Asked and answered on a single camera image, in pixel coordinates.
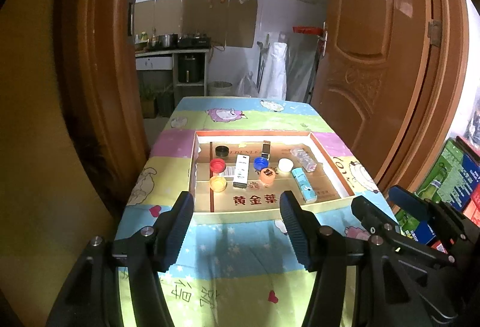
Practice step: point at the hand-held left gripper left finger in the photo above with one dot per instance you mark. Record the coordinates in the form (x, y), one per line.
(176, 233)

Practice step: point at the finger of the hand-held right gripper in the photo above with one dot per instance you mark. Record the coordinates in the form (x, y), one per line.
(369, 214)
(408, 203)

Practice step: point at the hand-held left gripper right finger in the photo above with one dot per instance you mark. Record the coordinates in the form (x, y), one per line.
(296, 231)

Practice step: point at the shallow cream cardboard tray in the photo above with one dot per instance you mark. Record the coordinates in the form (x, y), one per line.
(240, 218)

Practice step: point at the orange bottle cap with label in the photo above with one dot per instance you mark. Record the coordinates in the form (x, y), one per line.
(267, 177)

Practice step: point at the yellow-orange bottle cap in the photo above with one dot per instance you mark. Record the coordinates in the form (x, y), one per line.
(218, 183)

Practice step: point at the white bottle cap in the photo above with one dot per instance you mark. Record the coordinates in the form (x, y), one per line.
(285, 164)

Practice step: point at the clear plastic bottle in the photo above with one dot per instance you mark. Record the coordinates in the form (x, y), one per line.
(304, 158)

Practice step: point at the blue bottle cap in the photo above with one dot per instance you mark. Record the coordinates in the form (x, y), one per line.
(261, 162)

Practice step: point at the red bottle cap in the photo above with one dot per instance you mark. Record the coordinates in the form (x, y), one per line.
(218, 165)

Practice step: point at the white rectangular box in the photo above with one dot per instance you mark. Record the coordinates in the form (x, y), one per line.
(241, 171)

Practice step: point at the small brown cardboard box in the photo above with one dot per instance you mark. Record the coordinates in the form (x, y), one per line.
(266, 148)

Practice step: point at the black bottle cap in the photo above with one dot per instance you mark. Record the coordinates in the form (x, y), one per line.
(222, 150)

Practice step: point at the green printed carton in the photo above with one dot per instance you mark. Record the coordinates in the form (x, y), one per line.
(444, 173)

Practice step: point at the colourful cartoon printed tablecloth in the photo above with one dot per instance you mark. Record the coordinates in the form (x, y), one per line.
(225, 244)

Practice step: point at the printed brown cardboard liner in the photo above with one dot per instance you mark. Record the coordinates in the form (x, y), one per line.
(255, 201)

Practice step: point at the round woven basket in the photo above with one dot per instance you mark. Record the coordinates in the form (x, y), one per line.
(220, 87)

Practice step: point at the white plastic bag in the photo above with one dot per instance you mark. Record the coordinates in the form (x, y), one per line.
(247, 85)

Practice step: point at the clear plastic sheet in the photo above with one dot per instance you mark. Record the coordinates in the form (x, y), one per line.
(300, 68)

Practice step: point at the white plastic roll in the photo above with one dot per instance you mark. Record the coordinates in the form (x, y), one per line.
(275, 68)

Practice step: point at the black air fryer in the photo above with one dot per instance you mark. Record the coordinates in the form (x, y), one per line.
(187, 68)

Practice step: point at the metal door hinge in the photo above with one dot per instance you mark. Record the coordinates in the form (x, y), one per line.
(434, 31)

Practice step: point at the white kitchen counter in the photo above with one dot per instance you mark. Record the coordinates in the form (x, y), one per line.
(157, 57)

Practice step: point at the black countertop stove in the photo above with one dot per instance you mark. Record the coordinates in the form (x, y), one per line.
(193, 42)

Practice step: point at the steel cooking pot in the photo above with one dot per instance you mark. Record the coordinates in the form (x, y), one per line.
(168, 41)

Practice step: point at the brown wooden door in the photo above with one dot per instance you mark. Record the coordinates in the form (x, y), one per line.
(367, 12)

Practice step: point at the red paper strip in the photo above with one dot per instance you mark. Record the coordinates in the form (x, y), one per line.
(307, 29)

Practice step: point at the brown wooden door frame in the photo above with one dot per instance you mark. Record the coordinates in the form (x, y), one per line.
(446, 87)

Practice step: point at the brown cardboard wall sheet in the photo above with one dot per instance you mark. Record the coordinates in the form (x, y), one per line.
(243, 19)
(144, 17)
(168, 15)
(204, 14)

